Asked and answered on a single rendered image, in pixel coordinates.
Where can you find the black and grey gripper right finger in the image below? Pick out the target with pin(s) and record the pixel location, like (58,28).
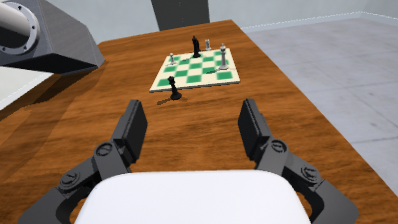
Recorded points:
(329,205)

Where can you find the white chess king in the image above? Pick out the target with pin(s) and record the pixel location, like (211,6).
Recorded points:
(223,65)

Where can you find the green and white chessboard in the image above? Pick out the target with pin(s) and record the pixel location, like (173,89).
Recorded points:
(190,72)

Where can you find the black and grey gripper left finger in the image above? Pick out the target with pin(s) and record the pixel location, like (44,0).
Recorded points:
(56,206)

